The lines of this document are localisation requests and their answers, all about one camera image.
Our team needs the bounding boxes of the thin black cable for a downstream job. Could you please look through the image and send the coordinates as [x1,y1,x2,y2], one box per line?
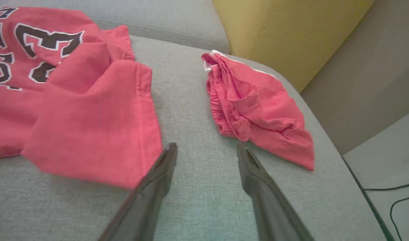
[390,193,409,241]
[363,181,409,191]
[341,156,396,241]

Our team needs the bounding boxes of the red shorts white waistband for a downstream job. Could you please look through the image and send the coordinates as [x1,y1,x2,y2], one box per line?
[201,50,315,171]

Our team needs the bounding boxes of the red basketball jersey white stripes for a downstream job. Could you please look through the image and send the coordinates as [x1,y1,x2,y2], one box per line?
[0,7,163,190]

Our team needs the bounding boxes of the large grey sofa seat cushion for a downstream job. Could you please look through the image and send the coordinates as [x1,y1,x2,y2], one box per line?
[0,35,389,241]

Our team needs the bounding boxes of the small grey sofa cushion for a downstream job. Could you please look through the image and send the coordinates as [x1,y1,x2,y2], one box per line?
[0,0,230,54]

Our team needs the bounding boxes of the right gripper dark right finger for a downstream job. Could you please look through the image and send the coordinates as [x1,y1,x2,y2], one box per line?
[236,143,315,241]

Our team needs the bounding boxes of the mustard yellow sofa cushion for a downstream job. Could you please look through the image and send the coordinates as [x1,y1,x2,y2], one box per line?
[212,0,376,94]

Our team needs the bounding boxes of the white flat board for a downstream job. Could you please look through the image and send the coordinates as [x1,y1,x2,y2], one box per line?
[343,107,409,241]

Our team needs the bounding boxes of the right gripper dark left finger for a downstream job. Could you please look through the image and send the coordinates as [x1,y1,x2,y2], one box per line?
[97,142,178,241]

